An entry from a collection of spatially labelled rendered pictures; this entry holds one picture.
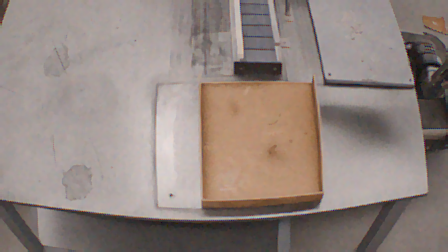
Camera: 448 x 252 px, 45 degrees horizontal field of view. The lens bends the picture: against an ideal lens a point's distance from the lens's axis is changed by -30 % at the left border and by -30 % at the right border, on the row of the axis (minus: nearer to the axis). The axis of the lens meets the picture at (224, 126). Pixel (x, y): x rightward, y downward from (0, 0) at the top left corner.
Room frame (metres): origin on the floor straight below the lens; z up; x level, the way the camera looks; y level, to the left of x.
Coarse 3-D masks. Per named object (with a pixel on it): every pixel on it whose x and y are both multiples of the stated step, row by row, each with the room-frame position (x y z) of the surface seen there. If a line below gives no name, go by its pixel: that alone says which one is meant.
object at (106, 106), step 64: (64, 0) 1.25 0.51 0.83; (128, 0) 1.20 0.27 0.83; (192, 0) 1.17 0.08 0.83; (0, 64) 1.02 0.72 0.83; (64, 64) 0.98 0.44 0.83; (128, 64) 0.96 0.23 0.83; (192, 64) 0.95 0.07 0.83; (320, 64) 0.96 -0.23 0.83; (0, 128) 0.78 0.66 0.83; (64, 128) 0.78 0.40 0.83; (128, 128) 0.78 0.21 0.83; (192, 128) 0.78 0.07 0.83; (384, 128) 0.78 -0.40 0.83; (0, 192) 0.57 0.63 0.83; (64, 192) 0.60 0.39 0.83; (128, 192) 0.62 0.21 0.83; (192, 192) 0.63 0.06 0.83; (384, 192) 0.60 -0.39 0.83
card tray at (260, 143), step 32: (224, 96) 0.86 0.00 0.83; (256, 96) 0.86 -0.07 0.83; (288, 96) 0.86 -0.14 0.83; (224, 128) 0.78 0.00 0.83; (256, 128) 0.78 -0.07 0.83; (288, 128) 0.78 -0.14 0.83; (320, 128) 0.76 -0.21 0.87; (224, 160) 0.71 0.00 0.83; (256, 160) 0.71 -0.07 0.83; (288, 160) 0.71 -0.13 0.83; (320, 160) 0.70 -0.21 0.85; (224, 192) 0.63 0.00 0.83; (256, 192) 0.63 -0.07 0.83; (288, 192) 0.63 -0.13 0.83; (320, 192) 0.61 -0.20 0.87
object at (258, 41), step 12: (240, 0) 1.13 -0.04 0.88; (252, 0) 1.13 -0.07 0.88; (264, 0) 1.13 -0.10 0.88; (240, 12) 1.08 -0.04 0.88; (252, 12) 1.08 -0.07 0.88; (264, 12) 1.08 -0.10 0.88; (252, 24) 1.04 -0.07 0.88; (264, 24) 1.04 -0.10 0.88; (252, 36) 1.00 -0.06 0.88; (264, 36) 1.00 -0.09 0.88; (252, 48) 0.96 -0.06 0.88; (264, 48) 0.96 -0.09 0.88; (240, 60) 0.93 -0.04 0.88; (252, 60) 0.93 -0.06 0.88; (264, 60) 0.93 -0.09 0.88; (276, 60) 0.93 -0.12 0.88
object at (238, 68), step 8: (232, 0) 1.13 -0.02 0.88; (232, 8) 1.10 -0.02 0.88; (232, 16) 1.07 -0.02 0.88; (232, 24) 1.04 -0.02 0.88; (232, 32) 1.01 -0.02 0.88; (232, 40) 0.99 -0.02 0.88; (232, 48) 0.97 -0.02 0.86; (280, 48) 0.97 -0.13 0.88; (232, 56) 0.96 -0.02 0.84; (280, 56) 0.94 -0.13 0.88; (240, 64) 0.92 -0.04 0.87; (248, 64) 0.92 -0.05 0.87; (256, 64) 0.92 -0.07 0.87; (264, 64) 0.92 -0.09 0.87; (272, 64) 0.92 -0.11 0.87; (280, 64) 0.92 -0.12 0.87; (240, 72) 0.92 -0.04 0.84; (248, 72) 0.92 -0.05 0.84; (256, 72) 0.92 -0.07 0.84; (264, 72) 0.92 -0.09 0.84; (272, 72) 0.92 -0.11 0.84; (280, 72) 0.92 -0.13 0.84
